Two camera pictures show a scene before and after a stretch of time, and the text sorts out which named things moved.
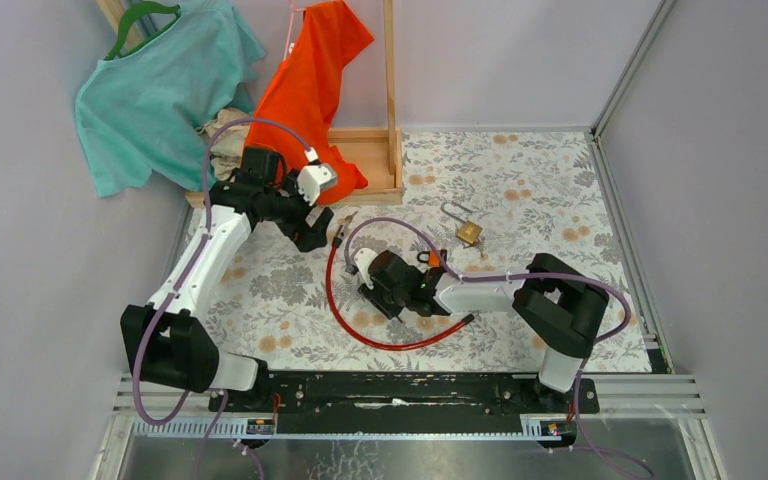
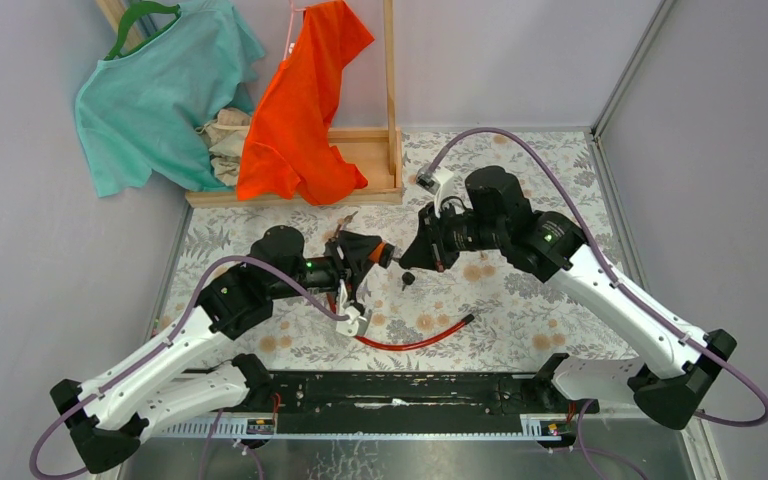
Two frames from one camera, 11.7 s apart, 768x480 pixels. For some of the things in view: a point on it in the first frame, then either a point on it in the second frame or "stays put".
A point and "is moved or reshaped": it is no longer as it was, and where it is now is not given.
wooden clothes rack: (377, 151) stays put
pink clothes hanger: (293, 10) stays put
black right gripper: (373, 297) → (428, 250)
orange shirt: (300, 93) stays put
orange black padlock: (433, 260) is moved or reshaped
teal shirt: (139, 108) stays put
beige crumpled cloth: (228, 147) stays put
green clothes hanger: (176, 9) stays put
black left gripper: (304, 236) → (356, 250)
